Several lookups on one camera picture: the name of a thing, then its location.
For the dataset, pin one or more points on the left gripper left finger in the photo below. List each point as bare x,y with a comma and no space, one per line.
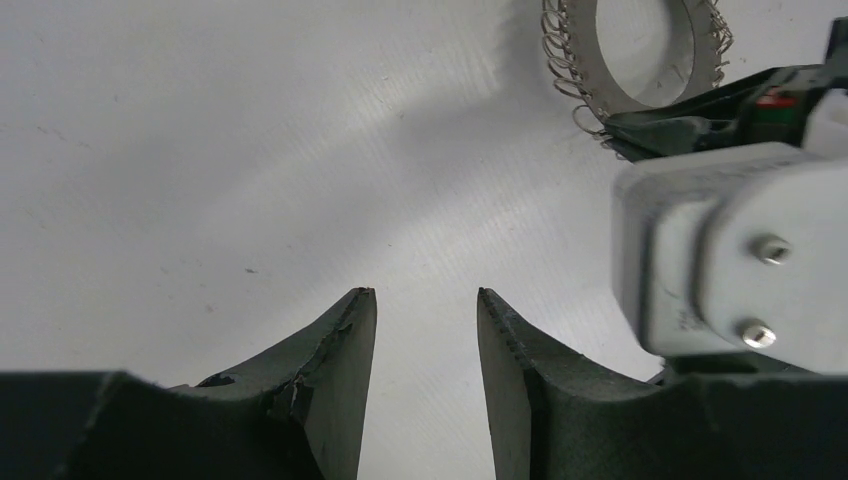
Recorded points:
293,411

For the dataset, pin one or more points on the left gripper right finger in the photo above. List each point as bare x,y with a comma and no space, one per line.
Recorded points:
553,413

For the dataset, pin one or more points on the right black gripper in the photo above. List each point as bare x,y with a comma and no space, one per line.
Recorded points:
773,105

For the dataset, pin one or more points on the metal disc with key rings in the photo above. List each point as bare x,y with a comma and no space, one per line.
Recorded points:
624,56

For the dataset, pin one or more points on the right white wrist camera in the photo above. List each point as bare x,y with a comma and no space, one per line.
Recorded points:
740,249

